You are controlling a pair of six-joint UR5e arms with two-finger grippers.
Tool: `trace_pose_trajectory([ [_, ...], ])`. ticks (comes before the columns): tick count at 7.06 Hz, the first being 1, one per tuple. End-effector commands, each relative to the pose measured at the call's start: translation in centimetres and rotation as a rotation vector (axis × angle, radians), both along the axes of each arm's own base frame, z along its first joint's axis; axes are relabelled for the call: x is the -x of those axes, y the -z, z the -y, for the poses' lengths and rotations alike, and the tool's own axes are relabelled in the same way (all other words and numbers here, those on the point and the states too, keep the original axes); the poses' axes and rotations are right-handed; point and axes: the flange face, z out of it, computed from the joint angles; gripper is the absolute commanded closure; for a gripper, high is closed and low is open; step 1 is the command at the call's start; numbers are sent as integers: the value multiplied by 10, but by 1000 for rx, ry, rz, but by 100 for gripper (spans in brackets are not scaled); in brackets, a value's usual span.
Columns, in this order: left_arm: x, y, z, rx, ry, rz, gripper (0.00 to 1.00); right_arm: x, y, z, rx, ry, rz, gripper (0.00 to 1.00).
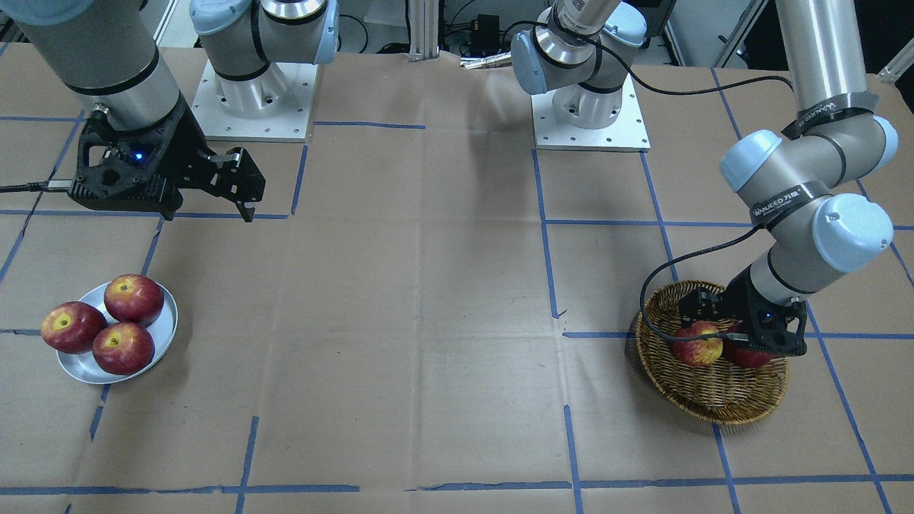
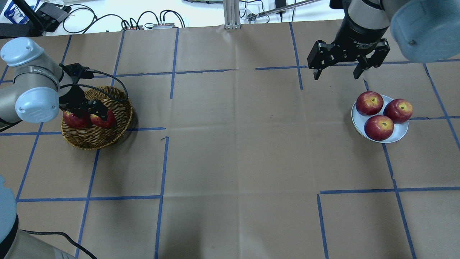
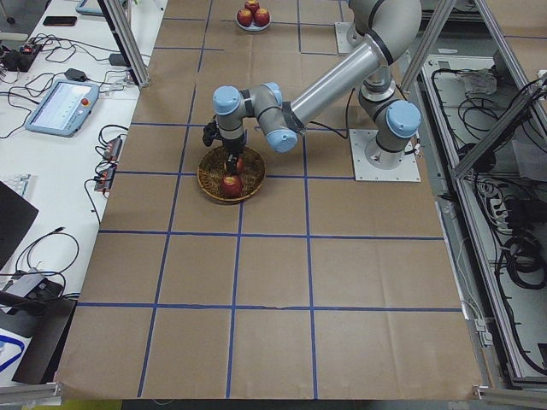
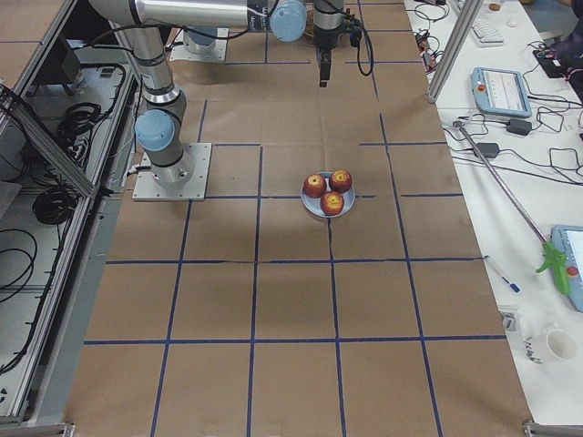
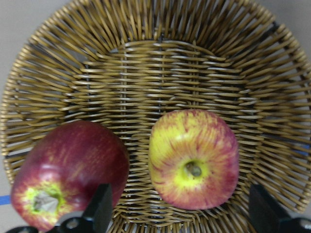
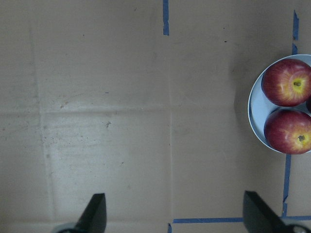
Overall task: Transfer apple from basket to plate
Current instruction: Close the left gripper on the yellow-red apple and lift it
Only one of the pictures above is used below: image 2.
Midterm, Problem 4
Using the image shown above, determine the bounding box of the light blue plate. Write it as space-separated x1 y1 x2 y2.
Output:
350 102 409 143

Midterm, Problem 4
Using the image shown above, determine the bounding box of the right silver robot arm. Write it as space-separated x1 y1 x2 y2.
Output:
307 0 460 80

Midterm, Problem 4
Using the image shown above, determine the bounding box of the aluminium frame post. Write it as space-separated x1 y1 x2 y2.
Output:
223 0 241 30

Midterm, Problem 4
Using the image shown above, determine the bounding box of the red apple plate back right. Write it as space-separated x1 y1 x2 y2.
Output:
383 99 414 124

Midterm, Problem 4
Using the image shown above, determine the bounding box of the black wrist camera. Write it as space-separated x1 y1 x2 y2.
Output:
59 63 94 84

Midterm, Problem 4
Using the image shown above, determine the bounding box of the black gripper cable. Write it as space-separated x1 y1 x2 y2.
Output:
22 68 129 259

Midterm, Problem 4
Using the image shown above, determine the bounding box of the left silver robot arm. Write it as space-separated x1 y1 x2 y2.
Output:
0 37 108 259

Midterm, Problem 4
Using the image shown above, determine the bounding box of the woven wicker basket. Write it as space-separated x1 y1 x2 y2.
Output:
61 86 135 150

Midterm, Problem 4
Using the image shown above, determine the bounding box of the metal rod reacher tool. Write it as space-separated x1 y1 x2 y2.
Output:
246 0 320 22

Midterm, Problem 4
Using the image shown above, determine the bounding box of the red apple in basket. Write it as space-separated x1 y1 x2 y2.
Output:
63 110 92 129

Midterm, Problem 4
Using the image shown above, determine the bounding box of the red apple plate back left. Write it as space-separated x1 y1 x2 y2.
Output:
355 91 384 116

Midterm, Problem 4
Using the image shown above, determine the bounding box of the red apple plate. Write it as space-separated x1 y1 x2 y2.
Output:
364 115 395 141
355 91 384 116
383 99 414 124

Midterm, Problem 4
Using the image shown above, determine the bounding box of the red apple plate front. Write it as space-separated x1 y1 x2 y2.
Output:
364 115 395 141

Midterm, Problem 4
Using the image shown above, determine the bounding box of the red apple with yellow top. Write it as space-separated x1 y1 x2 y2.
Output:
90 109 116 128

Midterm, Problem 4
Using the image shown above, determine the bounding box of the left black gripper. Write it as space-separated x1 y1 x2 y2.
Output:
59 84 109 121

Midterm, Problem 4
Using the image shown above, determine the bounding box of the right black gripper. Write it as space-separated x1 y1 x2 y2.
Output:
308 18 390 80

